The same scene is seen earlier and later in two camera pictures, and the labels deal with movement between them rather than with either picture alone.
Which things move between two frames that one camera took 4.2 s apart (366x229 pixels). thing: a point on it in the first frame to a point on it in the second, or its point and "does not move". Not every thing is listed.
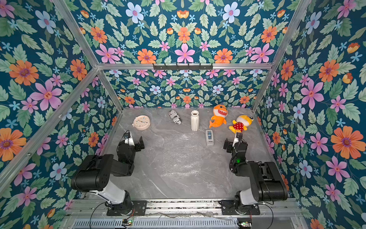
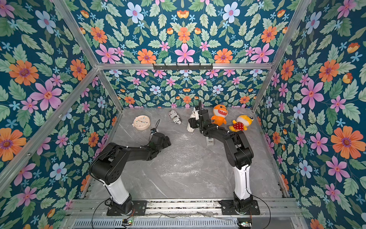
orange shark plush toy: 220,112 does not move
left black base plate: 140,209 does not move
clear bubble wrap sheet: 181,154 does not move
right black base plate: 228,208 does not move
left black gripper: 137,148 to 166,141
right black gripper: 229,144 to 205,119
